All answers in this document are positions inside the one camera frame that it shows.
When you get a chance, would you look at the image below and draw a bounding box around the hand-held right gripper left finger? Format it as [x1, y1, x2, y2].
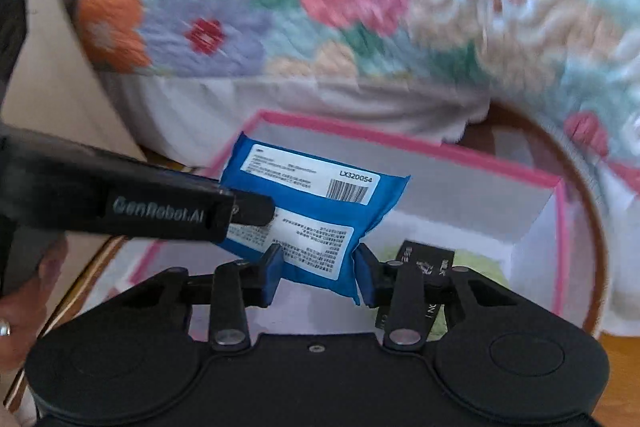
[117, 244, 286, 352]

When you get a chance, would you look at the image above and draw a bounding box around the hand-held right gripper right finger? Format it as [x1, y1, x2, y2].
[353, 244, 522, 352]

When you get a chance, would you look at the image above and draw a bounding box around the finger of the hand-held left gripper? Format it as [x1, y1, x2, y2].
[229, 193, 276, 229]

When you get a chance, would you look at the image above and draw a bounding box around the blue wet wipes packet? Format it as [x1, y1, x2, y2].
[217, 132, 412, 308]

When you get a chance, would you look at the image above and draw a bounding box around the pink cardboard box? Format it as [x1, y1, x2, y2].
[131, 109, 568, 343]

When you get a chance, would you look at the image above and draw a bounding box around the person's left hand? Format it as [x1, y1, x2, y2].
[0, 242, 68, 373]

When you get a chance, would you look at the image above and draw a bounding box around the black card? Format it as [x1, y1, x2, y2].
[375, 239, 468, 333]

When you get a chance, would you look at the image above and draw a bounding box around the checkered rug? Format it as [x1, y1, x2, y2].
[10, 234, 168, 410]

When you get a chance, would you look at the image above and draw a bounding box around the light green item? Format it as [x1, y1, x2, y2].
[382, 247, 507, 338]

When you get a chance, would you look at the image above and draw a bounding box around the dark blurred object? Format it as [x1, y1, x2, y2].
[0, 0, 28, 82]

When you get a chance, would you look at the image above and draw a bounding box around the round brown wooden hoop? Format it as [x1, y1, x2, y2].
[462, 102, 612, 338]

